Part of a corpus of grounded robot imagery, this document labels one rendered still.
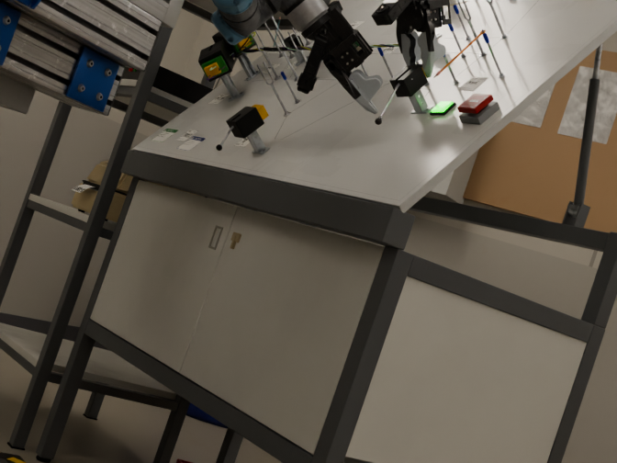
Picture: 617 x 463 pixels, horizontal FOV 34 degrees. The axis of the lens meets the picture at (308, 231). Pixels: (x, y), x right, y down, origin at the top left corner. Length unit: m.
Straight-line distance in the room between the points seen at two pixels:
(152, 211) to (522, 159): 2.11
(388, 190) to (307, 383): 0.39
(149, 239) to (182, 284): 0.25
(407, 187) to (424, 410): 0.42
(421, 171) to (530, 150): 2.52
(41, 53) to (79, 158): 3.32
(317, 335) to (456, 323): 0.26
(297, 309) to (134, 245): 0.79
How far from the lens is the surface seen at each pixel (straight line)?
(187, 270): 2.41
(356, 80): 2.01
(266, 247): 2.16
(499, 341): 2.04
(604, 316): 2.24
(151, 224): 2.65
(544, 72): 2.06
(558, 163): 4.34
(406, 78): 2.07
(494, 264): 4.33
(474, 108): 1.95
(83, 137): 4.97
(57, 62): 1.70
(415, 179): 1.87
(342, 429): 1.84
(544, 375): 2.15
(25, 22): 1.65
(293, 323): 2.01
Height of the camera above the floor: 0.70
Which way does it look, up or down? 2 degrees up
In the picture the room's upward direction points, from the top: 19 degrees clockwise
